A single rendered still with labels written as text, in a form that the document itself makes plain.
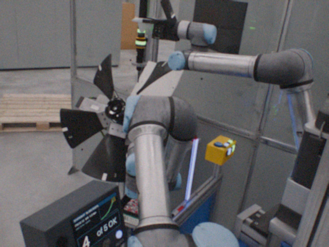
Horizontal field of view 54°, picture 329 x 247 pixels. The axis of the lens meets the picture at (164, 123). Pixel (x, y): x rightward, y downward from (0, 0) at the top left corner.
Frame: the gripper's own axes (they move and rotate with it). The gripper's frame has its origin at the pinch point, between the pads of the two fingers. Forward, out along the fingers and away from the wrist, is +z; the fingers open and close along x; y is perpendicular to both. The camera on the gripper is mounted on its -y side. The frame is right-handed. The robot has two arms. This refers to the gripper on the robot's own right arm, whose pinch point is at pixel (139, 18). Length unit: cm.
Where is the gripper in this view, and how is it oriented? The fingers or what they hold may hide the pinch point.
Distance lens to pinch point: 152.2
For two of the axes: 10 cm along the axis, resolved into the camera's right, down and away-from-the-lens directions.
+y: -1.0, 9.2, 3.9
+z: -9.1, -2.4, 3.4
